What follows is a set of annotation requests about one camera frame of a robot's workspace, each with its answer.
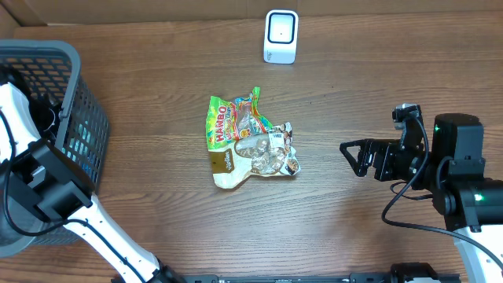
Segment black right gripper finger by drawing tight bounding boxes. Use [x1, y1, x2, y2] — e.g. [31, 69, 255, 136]
[340, 145, 373, 177]
[340, 138, 373, 149]

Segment beige mushroom snack bag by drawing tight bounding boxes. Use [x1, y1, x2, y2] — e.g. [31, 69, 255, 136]
[209, 122, 301, 189]

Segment green Haribo candy bag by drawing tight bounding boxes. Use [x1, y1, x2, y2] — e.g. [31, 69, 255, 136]
[205, 86, 273, 150]

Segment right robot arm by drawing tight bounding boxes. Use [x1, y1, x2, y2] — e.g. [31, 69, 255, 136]
[340, 110, 502, 282]

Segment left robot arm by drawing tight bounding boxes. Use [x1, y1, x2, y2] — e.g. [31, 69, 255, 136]
[1, 67, 183, 282]

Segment white barcode scanner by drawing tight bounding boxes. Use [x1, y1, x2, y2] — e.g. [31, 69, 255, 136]
[263, 9, 299, 64]

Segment grey plastic shopping basket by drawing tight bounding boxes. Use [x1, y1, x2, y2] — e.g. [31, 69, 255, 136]
[1, 39, 110, 258]

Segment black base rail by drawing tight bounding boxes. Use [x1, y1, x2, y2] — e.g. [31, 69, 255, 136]
[140, 263, 461, 283]

